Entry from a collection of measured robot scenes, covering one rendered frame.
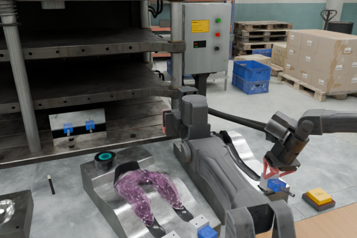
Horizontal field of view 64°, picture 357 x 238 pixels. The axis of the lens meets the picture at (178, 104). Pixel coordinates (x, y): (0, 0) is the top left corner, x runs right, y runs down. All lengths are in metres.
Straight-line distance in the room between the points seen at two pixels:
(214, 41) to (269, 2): 6.56
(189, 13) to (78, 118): 0.82
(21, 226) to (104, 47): 0.86
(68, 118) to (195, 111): 1.03
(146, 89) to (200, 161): 1.04
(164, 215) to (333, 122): 0.57
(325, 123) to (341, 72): 3.98
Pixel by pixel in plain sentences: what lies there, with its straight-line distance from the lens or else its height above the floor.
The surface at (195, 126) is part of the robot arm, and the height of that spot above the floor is 1.25.
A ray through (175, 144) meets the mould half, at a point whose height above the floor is 0.86.
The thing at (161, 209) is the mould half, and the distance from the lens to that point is 0.98.
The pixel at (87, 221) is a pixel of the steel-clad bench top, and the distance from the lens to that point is 1.08.
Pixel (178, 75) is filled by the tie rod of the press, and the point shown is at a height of 1.11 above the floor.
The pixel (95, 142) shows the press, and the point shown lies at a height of 0.79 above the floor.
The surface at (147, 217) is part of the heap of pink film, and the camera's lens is 0.95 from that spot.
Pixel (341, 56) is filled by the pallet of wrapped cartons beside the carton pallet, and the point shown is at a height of 0.68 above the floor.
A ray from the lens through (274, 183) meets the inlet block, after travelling 1.01.
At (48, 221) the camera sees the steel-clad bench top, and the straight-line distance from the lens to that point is 1.13.
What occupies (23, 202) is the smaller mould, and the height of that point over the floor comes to 0.87.
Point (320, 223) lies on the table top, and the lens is 1.14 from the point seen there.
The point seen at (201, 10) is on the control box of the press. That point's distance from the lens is 1.66.
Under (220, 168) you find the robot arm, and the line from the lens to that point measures 0.52.
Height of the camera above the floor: 1.52
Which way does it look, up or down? 21 degrees down
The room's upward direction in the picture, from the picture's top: straight up
